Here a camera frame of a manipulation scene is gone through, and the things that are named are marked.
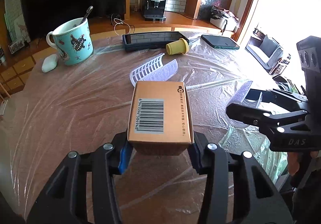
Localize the brown cardboard box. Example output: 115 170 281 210
127 81 194 156

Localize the grey armchair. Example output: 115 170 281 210
245 35 283 72

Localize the dark teal smartphone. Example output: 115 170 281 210
201 35 239 50

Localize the round table with plastic cover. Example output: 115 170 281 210
1 33 287 223

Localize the yellow plastic cap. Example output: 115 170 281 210
166 38 189 55

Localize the black coffee machine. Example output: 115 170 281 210
141 0 166 22

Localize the teal patterned mug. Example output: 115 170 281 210
46 18 93 66

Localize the metal spoon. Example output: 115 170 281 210
79 6 93 25

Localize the black camera box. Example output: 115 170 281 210
297 35 321 122

